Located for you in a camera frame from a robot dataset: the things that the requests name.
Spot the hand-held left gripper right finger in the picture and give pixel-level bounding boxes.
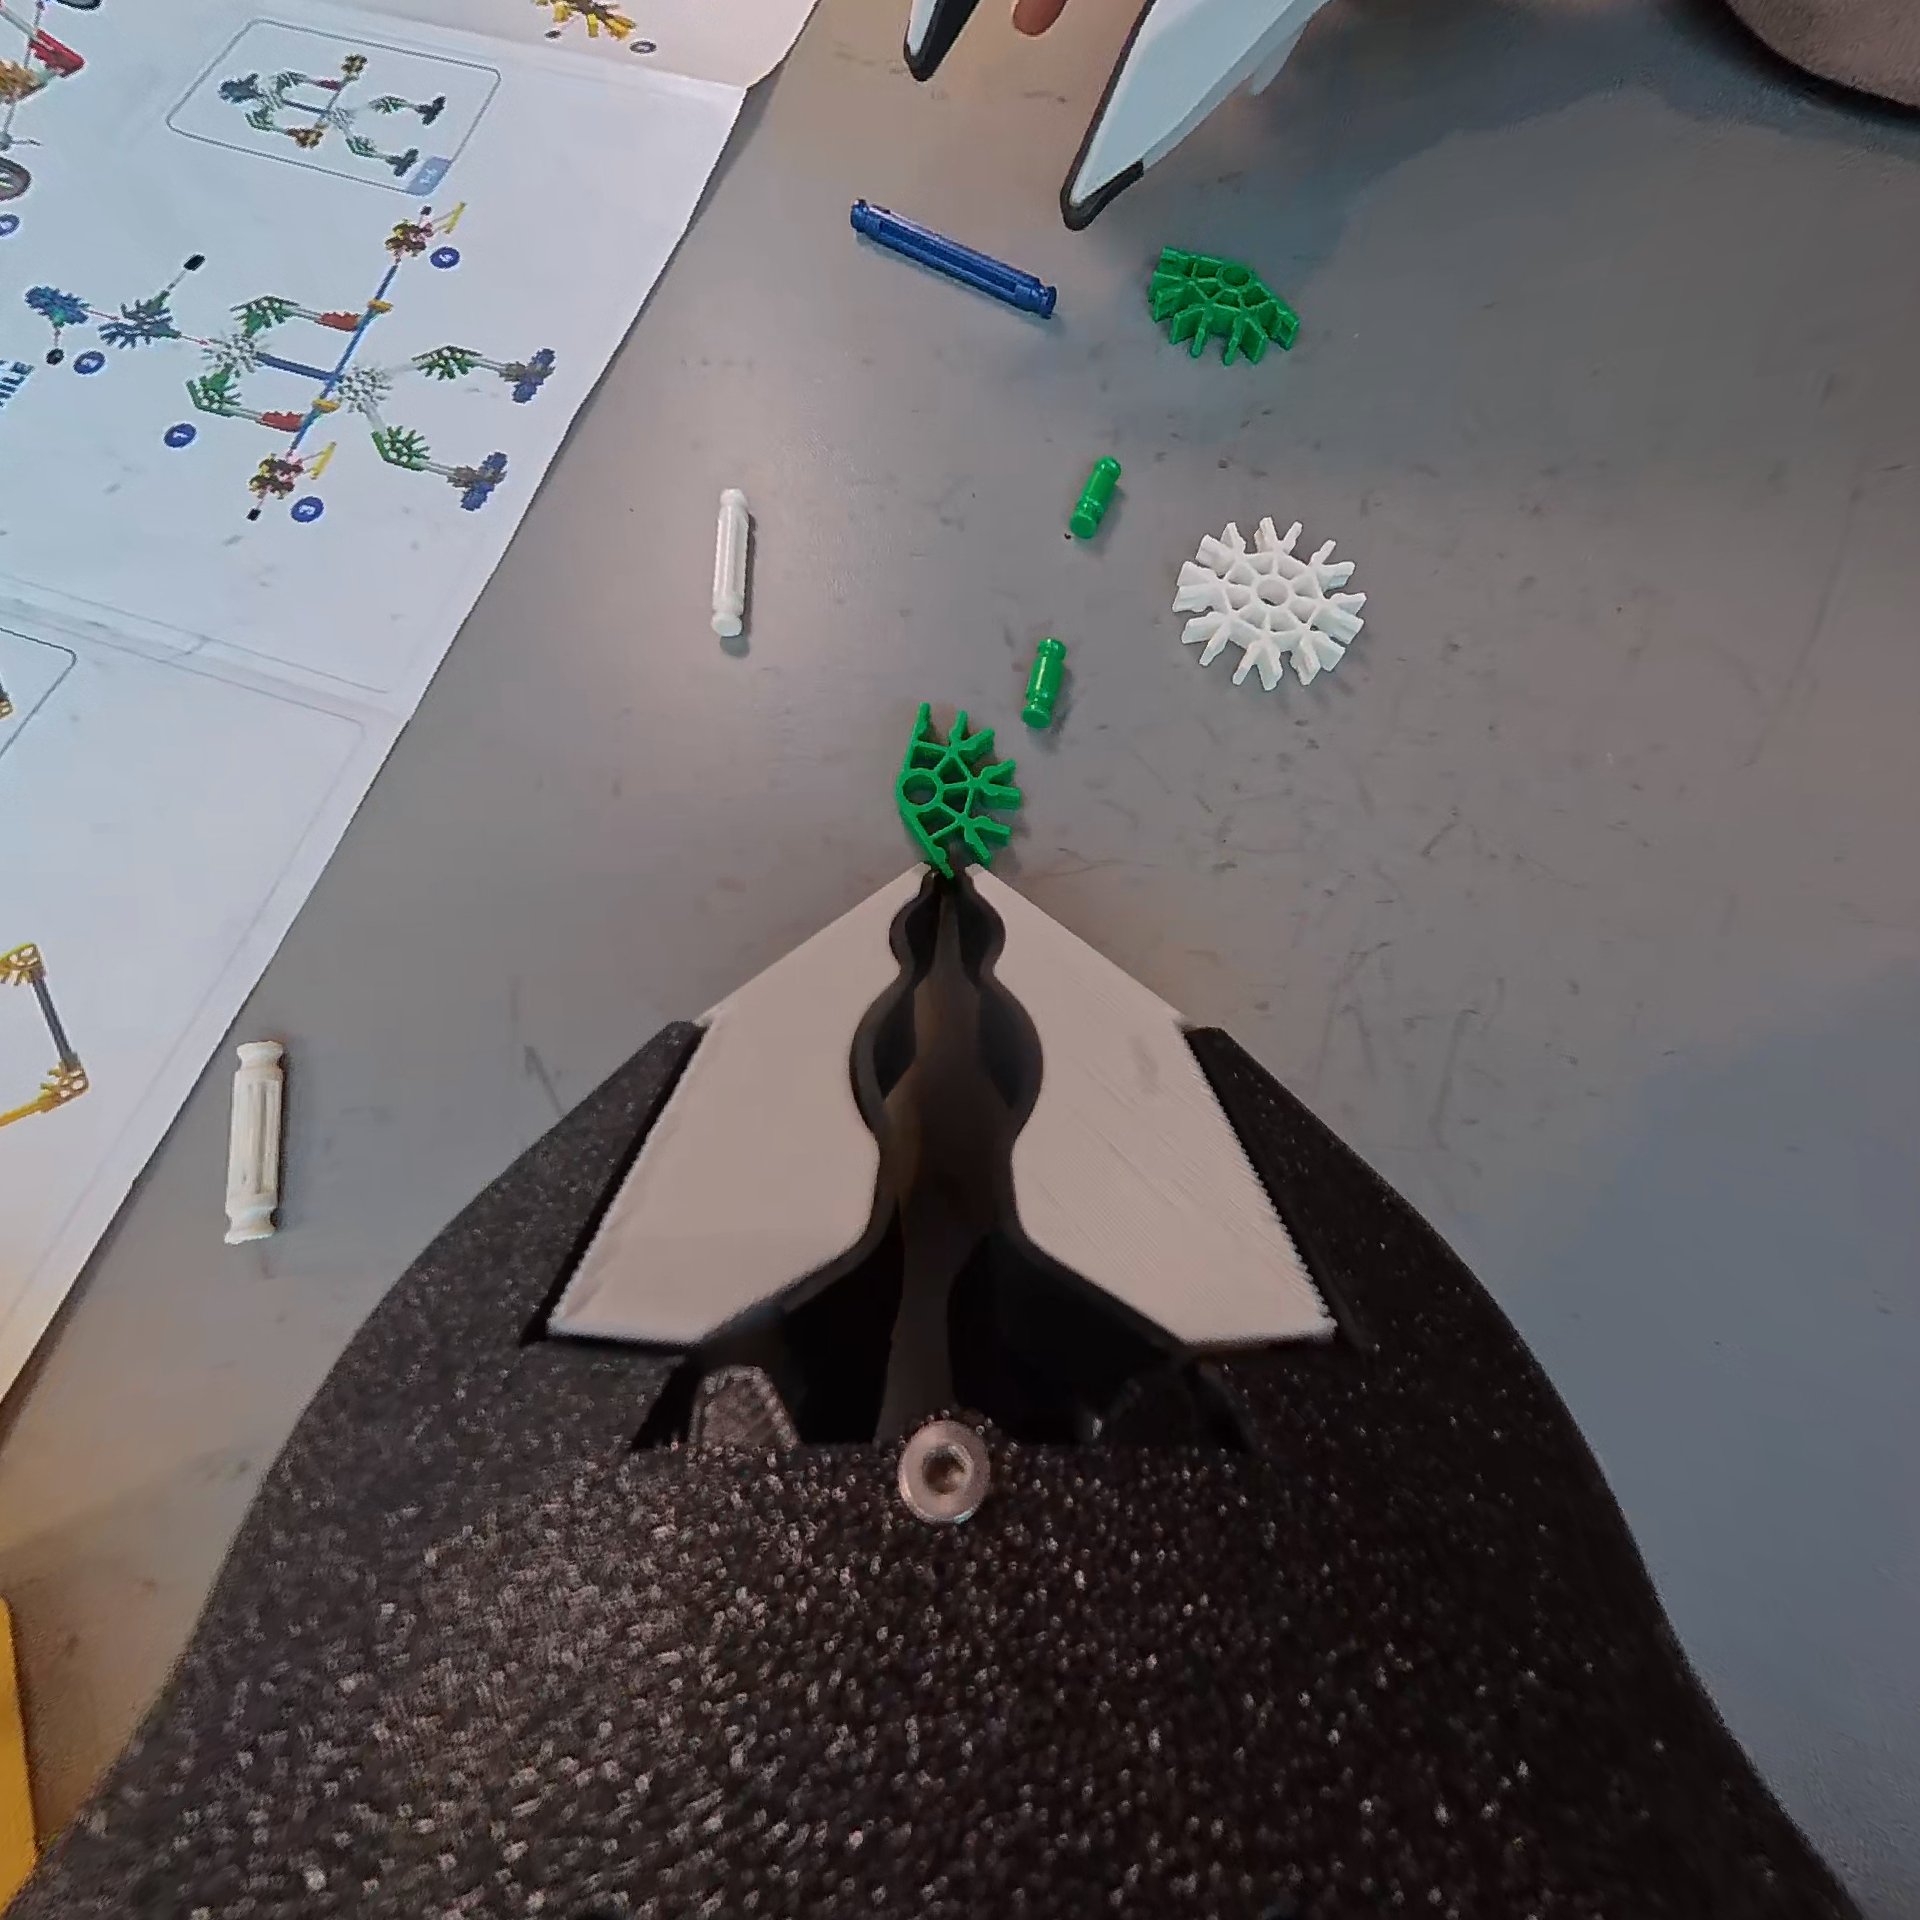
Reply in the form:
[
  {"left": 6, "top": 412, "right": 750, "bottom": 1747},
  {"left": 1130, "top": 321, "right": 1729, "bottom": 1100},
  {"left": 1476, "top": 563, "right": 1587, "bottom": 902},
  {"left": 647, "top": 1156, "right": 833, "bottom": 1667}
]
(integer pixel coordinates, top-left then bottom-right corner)
[{"left": 962, "top": 872, "right": 1339, "bottom": 1412}]

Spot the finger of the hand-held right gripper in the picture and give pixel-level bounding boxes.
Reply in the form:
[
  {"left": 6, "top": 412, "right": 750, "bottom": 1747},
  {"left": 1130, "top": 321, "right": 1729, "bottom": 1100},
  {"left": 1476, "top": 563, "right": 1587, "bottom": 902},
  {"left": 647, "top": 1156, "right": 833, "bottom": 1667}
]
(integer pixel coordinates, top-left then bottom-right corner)
[
  {"left": 1059, "top": 0, "right": 1327, "bottom": 231},
  {"left": 904, "top": 0, "right": 998, "bottom": 82}
]

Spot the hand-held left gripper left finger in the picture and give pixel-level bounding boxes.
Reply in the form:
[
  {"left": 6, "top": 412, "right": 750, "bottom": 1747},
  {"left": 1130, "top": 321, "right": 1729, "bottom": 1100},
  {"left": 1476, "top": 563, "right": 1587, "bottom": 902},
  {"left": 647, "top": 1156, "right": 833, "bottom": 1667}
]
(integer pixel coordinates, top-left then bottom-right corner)
[{"left": 549, "top": 872, "right": 945, "bottom": 1412}]

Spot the green toy connector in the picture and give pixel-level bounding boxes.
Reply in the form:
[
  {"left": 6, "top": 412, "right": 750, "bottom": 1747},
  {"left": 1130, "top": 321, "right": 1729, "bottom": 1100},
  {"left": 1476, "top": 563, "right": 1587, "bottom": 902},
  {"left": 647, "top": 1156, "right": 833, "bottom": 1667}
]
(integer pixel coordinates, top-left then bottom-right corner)
[
  {"left": 1146, "top": 247, "right": 1303, "bottom": 370},
  {"left": 892, "top": 703, "right": 1024, "bottom": 879}
]

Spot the blue toy rod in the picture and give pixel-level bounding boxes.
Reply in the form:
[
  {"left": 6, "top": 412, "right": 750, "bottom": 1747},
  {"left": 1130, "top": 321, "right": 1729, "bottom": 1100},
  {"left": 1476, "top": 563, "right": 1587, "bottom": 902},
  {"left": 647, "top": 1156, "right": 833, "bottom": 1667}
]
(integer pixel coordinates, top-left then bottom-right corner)
[{"left": 850, "top": 200, "right": 1059, "bottom": 321}]

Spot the white snowflake toy connector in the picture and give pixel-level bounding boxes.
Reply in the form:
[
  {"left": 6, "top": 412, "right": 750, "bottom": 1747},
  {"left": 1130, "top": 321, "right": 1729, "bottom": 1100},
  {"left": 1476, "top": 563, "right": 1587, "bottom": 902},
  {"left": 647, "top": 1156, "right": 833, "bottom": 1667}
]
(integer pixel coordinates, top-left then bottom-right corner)
[{"left": 1170, "top": 520, "right": 1368, "bottom": 691}]

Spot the yellow bin with toy pieces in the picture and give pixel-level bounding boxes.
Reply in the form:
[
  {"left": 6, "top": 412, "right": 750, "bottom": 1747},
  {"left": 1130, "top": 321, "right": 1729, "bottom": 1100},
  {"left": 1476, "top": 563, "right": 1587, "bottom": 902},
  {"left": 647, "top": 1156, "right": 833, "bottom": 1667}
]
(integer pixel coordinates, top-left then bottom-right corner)
[{"left": 0, "top": 1601, "right": 37, "bottom": 1879}]

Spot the person's right forearm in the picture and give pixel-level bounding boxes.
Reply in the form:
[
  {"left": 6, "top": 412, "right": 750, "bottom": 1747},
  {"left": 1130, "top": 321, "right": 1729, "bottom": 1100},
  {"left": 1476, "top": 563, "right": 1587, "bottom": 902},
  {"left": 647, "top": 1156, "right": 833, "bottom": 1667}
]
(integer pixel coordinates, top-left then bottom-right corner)
[{"left": 1724, "top": 0, "right": 1920, "bottom": 109}]

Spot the grey desk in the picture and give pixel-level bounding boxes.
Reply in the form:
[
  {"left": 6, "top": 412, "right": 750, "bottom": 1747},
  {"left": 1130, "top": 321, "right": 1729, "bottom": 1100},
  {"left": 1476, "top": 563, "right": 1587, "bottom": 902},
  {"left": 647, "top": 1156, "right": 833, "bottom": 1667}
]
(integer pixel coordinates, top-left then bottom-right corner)
[{"left": 0, "top": 0, "right": 1920, "bottom": 1920}]

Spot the toy instruction poster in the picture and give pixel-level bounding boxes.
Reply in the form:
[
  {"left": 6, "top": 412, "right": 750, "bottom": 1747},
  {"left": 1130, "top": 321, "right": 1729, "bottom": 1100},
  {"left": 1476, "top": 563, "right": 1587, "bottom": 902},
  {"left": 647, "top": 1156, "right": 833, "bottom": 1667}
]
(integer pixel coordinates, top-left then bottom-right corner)
[{"left": 0, "top": 0, "right": 818, "bottom": 1396}]

